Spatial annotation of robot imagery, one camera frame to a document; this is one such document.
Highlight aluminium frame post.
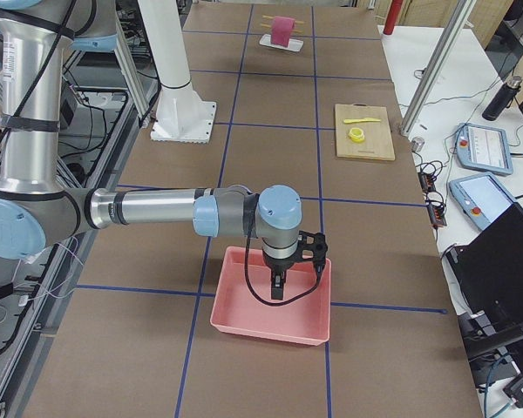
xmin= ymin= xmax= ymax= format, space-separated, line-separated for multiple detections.
xmin=399 ymin=0 xmax=476 ymax=137

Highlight right black braided cable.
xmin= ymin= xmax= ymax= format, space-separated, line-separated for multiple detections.
xmin=243 ymin=234 xmax=323 ymax=306

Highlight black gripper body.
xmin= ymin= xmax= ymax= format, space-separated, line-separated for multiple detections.
xmin=263 ymin=253 xmax=295 ymax=274

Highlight white cloth rack tray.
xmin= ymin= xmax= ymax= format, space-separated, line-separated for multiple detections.
xmin=258 ymin=33 xmax=306 ymax=53

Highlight far blue teach pendant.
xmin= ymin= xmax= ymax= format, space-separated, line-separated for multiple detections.
xmin=455 ymin=124 xmax=513 ymax=176

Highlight wooden rack rod far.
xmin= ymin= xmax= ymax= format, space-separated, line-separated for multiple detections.
xmin=261 ymin=15 xmax=305 ymax=24

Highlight blue teach pendant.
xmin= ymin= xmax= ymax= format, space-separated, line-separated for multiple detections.
xmin=455 ymin=124 xmax=513 ymax=176
xmin=448 ymin=172 xmax=516 ymax=231

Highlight pink wiping cloth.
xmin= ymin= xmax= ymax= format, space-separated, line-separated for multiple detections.
xmin=270 ymin=17 xmax=295 ymax=47

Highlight white camera post base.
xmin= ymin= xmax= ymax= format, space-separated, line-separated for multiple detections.
xmin=139 ymin=1 xmax=217 ymax=144

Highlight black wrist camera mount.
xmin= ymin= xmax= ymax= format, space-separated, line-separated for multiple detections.
xmin=295 ymin=231 xmax=328 ymax=273

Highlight yellow plastic knife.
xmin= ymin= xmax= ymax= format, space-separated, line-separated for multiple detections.
xmin=343 ymin=117 xmax=382 ymax=125

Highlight red cylinder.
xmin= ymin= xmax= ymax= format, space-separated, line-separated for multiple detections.
xmin=383 ymin=0 xmax=404 ymax=36

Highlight near blue teach pendant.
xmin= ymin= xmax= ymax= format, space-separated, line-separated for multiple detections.
xmin=448 ymin=172 xmax=516 ymax=231

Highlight bamboo cutting board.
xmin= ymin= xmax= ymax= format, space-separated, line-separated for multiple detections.
xmin=335 ymin=104 xmax=396 ymax=161

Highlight black monitor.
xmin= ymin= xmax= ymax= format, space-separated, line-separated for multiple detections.
xmin=457 ymin=203 xmax=523 ymax=374

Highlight black water bottle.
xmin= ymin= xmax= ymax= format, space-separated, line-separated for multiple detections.
xmin=482 ymin=76 xmax=523 ymax=121

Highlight yellow lemon slices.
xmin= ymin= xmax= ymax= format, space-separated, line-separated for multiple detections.
xmin=348 ymin=127 xmax=365 ymax=144

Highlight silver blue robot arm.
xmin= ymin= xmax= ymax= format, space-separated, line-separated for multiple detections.
xmin=0 ymin=1 xmax=302 ymax=307

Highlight pink plastic tray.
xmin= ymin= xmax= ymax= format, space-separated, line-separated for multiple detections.
xmin=210 ymin=246 xmax=331 ymax=346

